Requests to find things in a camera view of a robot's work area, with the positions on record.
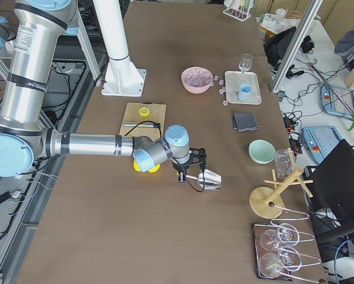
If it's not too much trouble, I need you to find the white wire cup rack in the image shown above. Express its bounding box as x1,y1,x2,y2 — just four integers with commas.
223,0,254,21

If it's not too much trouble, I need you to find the clear wine glass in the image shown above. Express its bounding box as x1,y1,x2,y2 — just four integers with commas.
238,53,253,73

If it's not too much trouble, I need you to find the seated person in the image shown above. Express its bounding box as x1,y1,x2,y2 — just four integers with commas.
334,30,354,70

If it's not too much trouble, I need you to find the aluminium frame post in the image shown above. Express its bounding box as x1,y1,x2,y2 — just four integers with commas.
271,0,323,93

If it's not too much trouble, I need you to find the pink bowl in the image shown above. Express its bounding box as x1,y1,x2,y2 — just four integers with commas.
181,66,213,94

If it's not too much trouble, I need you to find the black monitor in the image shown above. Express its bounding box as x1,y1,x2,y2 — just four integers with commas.
311,140,354,221

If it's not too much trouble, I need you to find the green ceramic bowl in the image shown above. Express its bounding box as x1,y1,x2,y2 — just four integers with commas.
248,140,275,164

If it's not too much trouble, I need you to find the wooden mug tree stand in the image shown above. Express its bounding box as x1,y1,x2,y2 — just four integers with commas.
249,167,313,220

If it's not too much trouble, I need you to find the black frame object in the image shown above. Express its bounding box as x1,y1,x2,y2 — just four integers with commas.
252,222,292,282

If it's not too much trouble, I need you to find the upper yellow lemon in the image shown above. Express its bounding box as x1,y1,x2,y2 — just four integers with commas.
133,160,142,172

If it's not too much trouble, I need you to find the near wine glass on rack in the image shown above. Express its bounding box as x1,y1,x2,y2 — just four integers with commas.
258,246,302,279

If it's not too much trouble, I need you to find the light blue plastic cup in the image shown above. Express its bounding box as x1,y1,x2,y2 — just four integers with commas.
238,83,252,102

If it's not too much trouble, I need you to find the clear glass mug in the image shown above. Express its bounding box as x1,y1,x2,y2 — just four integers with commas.
274,149,296,179

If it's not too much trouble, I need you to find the far wine glass on rack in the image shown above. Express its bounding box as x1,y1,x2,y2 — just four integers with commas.
260,223,300,251

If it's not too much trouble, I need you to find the stainless steel ice scoop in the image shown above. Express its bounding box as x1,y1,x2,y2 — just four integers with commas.
186,169,222,191

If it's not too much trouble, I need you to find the lower yellow lemon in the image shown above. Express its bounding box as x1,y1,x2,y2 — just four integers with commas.
148,164,160,173

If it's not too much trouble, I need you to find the half lemon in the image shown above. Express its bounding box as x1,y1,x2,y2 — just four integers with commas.
139,107,150,117

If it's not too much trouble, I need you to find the folded grey cloth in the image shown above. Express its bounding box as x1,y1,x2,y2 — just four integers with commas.
233,112,260,132

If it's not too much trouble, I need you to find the green grabber tool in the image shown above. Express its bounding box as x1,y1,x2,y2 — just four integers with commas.
308,60,354,131

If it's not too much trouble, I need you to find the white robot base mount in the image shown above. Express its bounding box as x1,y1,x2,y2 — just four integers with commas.
94,1,146,98

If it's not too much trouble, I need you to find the blue tablet teach pendant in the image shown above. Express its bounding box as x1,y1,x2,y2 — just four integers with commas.
320,84,354,120

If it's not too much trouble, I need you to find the yellow lemon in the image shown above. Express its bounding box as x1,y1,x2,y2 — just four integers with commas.
148,164,160,173
133,160,142,172

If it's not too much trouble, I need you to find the cream rabbit serving tray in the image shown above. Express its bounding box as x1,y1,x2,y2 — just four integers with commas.
224,71,262,105

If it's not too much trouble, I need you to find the pile of clear ice cubes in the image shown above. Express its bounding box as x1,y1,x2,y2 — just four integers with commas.
184,67,212,88

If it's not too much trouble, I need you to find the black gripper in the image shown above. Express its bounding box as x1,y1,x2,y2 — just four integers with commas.
172,148,207,182

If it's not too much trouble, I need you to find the wine glass on rack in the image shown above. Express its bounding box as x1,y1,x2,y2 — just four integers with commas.
258,246,302,279
260,223,300,251

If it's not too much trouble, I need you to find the bamboo cutting board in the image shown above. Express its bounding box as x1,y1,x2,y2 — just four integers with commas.
119,102,166,141

